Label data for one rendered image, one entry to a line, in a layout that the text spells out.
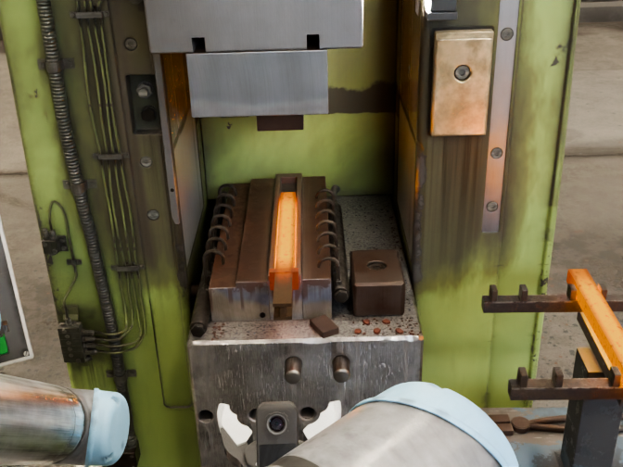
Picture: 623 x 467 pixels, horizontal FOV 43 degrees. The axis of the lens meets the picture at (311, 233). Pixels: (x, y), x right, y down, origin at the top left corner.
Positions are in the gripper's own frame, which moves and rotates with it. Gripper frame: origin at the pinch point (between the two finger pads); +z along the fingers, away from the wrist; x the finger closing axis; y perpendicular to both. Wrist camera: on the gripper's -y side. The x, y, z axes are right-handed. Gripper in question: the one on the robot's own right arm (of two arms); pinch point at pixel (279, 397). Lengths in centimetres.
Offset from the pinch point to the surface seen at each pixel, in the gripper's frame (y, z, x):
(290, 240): -0.9, 41.2, 0.7
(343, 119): -9, 79, 11
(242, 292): 2.9, 30.7, -7.1
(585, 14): 91, 626, 244
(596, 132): 100, 356, 168
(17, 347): 2.2, 15.5, -38.9
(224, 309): 6.2, 30.7, -10.2
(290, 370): 11.7, 21.2, 0.6
